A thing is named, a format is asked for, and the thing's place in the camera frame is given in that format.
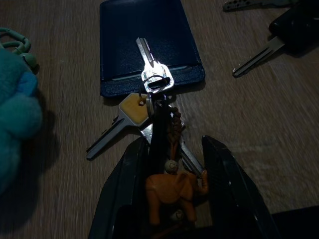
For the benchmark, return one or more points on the navy leather card wallet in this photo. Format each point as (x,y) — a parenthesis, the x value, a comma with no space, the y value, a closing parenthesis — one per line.
(149,25)

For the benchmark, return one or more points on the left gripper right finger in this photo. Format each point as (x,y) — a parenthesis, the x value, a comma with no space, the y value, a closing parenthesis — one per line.
(231,179)

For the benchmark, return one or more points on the key bunch with orange elephant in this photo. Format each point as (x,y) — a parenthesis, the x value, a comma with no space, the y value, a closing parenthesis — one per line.
(154,72)

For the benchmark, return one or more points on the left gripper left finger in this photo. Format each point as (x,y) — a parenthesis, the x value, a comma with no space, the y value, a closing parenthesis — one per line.
(122,179)

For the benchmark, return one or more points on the teal plush toy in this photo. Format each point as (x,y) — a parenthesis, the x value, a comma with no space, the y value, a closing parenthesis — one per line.
(15,112)

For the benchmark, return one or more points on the black car key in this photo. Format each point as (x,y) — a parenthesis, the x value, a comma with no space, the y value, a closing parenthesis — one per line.
(296,30)

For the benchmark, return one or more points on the green carabiner clip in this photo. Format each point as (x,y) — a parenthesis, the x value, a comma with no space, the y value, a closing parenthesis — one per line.
(26,42)

